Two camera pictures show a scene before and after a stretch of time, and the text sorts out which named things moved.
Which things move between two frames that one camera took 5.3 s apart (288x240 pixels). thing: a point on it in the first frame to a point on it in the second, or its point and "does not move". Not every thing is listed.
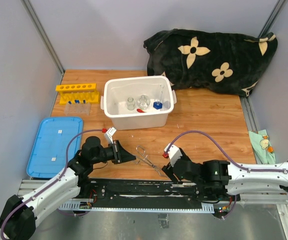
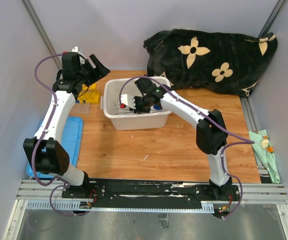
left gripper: (121, 155) to (102, 71)
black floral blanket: (228, 63) does not move
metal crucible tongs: (141, 153) to (133, 112)
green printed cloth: (263, 149) does not move
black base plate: (154, 193) does not move
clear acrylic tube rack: (77, 109) does not move
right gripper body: (168, 169) to (142, 105)
